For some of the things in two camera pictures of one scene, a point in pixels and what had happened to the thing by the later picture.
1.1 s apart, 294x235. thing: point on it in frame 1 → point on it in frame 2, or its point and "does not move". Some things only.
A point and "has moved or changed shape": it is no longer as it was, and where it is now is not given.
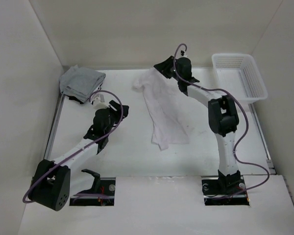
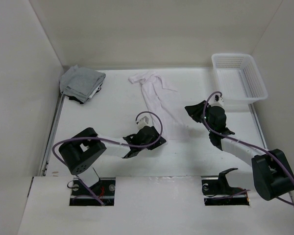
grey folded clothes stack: (80, 82) does not move
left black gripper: (117, 114) → (160, 142)
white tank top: (162, 99) has moved or changed shape
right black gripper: (163, 67) → (194, 110)
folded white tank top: (98, 87) does not move
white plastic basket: (238, 74) does not move
